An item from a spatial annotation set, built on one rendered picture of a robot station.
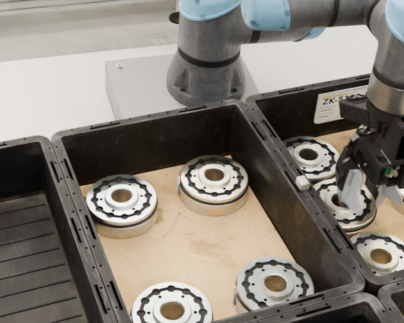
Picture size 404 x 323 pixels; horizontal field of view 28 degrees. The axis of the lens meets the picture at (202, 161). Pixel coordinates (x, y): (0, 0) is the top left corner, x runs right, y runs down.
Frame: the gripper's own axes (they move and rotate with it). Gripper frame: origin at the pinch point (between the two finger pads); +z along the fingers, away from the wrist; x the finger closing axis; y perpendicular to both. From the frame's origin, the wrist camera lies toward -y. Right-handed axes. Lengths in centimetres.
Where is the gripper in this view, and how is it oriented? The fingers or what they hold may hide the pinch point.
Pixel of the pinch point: (359, 200)
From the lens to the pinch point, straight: 120.5
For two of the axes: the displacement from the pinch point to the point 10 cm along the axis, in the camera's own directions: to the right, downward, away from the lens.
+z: -0.5, 7.5, 6.6
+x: 9.5, -1.7, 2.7
